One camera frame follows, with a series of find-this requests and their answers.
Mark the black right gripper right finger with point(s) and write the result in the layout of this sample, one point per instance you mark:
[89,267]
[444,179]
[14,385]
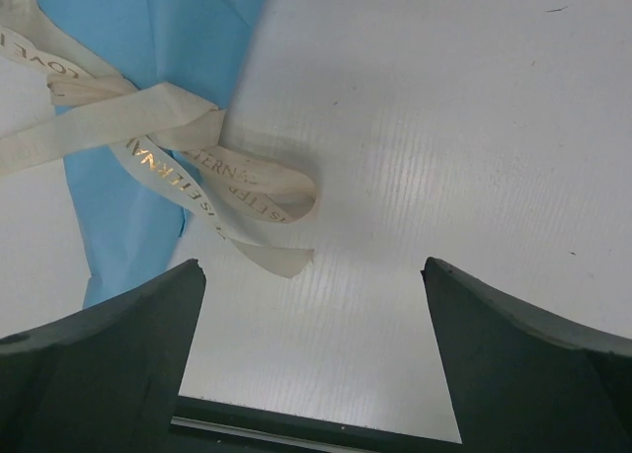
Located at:
[522,379]

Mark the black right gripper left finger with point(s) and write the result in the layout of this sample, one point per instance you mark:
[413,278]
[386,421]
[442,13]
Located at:
[106,378]

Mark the cream printed ribbon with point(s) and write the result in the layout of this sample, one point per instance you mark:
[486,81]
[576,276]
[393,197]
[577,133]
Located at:
[166,137]

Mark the blue wrapping paper sheet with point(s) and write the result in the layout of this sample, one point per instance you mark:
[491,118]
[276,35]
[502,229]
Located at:
[129,231]

